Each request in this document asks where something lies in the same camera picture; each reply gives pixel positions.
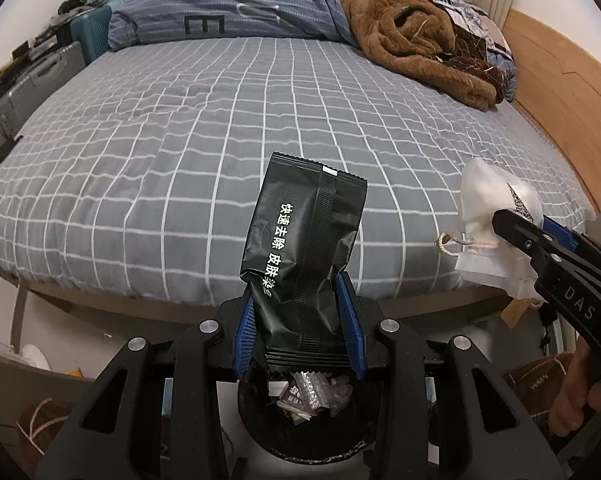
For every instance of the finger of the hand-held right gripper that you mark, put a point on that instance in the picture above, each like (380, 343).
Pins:
(560, 234)
(517, 232)

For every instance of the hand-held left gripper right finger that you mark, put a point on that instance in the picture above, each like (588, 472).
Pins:
(354, 325)

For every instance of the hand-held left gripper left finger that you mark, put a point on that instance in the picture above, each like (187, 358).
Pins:
(245, 332)

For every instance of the kraft paper tag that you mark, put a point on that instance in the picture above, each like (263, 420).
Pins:
(517, 311)

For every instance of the black foil packet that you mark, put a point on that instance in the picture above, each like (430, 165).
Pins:
(305, 240)

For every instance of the black trash bin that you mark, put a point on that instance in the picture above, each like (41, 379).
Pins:
(305, 440)

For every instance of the person's right hand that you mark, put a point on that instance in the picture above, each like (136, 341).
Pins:
(575, 395)

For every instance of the brown plush slipper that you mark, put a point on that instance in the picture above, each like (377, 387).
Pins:
(40, 430)
(535, 385)

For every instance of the wooden headboard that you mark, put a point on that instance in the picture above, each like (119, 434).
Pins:
(555, 75)

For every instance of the patterned pillow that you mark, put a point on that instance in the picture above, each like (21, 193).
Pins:
(470, 20)

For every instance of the brown fleece blanket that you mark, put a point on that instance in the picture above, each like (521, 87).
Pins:
(405, 35)

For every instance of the grey suitcase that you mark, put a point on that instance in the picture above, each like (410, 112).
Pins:
(30, 90)

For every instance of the blue striped duvet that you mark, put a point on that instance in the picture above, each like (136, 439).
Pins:
(230, 5)

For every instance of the teal suitcase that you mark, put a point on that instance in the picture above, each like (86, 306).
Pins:
(88, 27)

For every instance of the dark small boxes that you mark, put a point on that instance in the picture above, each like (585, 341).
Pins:
(25, 52)

